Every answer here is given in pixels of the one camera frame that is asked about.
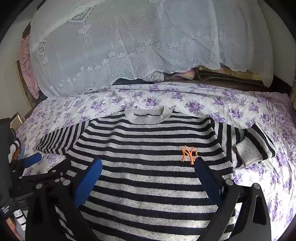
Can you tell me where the white lace cover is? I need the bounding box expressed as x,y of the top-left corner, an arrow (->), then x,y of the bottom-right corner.
30,0 -> 274,98

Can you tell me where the purple floral bed sheet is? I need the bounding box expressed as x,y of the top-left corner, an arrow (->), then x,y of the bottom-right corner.
16,82 -> 296,241

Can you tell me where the grey folded cloth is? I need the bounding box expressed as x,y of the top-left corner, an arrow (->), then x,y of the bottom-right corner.
148,71 -> 165,82

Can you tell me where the pink floral cloth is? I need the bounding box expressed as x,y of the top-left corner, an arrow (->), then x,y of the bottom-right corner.
18,37 -> 48,100

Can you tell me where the black and grey striped sweater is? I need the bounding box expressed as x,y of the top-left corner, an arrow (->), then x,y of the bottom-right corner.
36,105 -> 277,241

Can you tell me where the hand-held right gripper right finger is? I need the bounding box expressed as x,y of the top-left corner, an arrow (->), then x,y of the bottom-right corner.
195,157 -> 272,241

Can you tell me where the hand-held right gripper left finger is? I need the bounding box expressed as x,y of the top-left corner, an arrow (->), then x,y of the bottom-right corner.
25,159 -> 103,241

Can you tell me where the brown folded blanket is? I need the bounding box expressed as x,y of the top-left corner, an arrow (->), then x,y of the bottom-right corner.
196,67 -> 271,93

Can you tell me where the dark folded cloth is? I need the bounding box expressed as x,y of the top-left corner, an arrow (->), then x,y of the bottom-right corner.
113,77 -> 149,87

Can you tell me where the wooden frame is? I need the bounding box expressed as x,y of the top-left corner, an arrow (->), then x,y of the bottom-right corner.
10,111 -> 25,131

